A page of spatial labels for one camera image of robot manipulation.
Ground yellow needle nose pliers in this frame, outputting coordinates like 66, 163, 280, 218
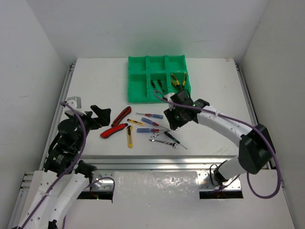
181, 72, 191, 97

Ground blue screwdriver thin shaft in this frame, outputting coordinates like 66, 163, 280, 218
136, 113, 163, 119

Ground yellow handled pliers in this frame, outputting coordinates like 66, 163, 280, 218
170, 73, 182, 90

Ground black green precision screwdriver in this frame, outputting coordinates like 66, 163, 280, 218
157, 79, 165, 93

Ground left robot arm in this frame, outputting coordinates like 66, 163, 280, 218
16, 100, 111, 229

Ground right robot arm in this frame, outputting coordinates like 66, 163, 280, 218
164, 90, 272, 185

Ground black red utility knife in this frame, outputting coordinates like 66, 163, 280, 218
111, 106, 132, 127

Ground small yellow box cutter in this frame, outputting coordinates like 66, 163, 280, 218
127, 119, 145, 126

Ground large yellow box cutter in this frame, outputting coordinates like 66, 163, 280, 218
126, 125, 133, 148

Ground long silver wrench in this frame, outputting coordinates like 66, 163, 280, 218
149, 136, 178, 148

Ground small silver wrench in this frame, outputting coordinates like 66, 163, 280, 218
153, 129, 170, 137

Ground blue screwdriver middle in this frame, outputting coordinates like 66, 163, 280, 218
141, 117, 168, 129

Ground blue screwdriver lower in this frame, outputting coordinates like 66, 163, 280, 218
136, 128, 166, 133

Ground green six-compartment bin tray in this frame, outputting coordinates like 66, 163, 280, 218
127, 55, 191, 104

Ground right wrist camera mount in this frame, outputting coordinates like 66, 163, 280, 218
163, 93, 175, 106

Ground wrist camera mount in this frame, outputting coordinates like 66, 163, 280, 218
63, 96, 85, 115
163, 93, 175, 106

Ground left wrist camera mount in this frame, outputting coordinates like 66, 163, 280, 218
63, 96, 85, 115

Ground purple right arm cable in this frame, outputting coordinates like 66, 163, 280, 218
152, 90, 283, 199

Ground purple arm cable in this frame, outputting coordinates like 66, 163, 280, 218
19, 101, 86, 229
152, 90, 283, 199

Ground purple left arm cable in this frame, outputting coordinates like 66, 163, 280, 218
19, 101, 86, 229

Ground aluminium rail frame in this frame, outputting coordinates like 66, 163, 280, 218
7, 61, 285, 229

